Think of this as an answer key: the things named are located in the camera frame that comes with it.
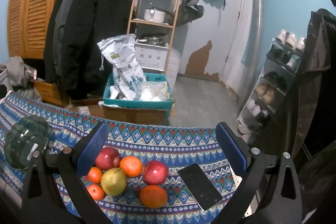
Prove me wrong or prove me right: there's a shoe rack with shoes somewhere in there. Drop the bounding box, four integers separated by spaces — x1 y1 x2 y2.
238 29 306 143

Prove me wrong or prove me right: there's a white patterned storage box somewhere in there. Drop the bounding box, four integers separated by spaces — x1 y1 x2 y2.
134 40 168 72

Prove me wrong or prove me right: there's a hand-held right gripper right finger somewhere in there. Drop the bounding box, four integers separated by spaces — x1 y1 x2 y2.
215 122 302 224

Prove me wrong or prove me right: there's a white cooking pot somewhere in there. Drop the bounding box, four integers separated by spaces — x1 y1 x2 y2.
144 7 172 23

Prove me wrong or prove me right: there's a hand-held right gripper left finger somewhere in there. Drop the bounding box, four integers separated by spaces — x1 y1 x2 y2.
21 122 113 224

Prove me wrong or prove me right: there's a small tangerine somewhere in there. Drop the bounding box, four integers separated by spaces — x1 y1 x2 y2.
88 167 103 184
87 184 105 201

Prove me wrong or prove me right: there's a clear plastic bag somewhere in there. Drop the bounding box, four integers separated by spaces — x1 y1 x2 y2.
134 82 168 102

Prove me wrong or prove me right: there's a black smartphone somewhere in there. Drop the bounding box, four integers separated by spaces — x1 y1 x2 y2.
178 162 223 211

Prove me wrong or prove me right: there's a dark brown hanging jacket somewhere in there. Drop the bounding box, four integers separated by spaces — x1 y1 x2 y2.
259 8 336 161

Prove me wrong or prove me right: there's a black hanging coat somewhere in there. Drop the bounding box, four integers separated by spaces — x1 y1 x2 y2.
43 0 133 98

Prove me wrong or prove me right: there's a red apple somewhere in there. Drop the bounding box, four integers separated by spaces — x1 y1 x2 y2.
142 160 169 185
95 147 122 171

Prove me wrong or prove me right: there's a pale blue door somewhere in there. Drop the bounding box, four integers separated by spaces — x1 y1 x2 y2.
203 0 249 88

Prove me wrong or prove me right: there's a grey hanging coat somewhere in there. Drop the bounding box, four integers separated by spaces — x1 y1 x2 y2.
52 0 84 77

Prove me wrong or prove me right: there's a white rice bag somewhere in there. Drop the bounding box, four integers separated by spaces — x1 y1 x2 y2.
97 34 147 100

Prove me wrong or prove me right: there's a blue patterned tablecloth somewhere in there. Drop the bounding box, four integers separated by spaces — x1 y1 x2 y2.
0 91 243 224

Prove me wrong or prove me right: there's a steel pot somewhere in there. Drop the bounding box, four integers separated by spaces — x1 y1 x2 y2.
140 33 168 45

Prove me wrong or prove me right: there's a green glass bowl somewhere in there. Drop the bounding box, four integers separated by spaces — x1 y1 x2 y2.
4 116 50 170

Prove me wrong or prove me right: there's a grey clothes pile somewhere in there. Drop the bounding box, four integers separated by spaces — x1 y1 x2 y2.
0 56 44 102

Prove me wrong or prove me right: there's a wooden louvered wardrobe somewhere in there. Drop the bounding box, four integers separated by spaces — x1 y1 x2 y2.
7 0 87 59

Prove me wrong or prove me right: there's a grey metal pole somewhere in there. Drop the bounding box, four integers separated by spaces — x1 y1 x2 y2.
236 0 264 110

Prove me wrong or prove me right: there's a yellow-green pear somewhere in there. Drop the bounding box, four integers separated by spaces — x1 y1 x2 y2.
101 168 127 197

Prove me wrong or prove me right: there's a dark grey hanging bag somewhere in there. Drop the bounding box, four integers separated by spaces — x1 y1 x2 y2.
182 0 205 26

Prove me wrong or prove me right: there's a teal plastic crate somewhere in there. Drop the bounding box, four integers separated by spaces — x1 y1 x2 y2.
103 72 175 117

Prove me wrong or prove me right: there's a large orange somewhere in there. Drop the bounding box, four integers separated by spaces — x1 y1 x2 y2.
139 185 168 209

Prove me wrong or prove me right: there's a cardboard box red label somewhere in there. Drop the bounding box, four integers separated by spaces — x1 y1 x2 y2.
70 105 105 118

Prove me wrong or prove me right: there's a plain cardboard box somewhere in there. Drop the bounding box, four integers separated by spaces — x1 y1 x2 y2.
101 103 168 126

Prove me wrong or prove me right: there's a wooden drawer box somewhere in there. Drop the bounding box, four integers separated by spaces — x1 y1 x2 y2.
34 80 69 106

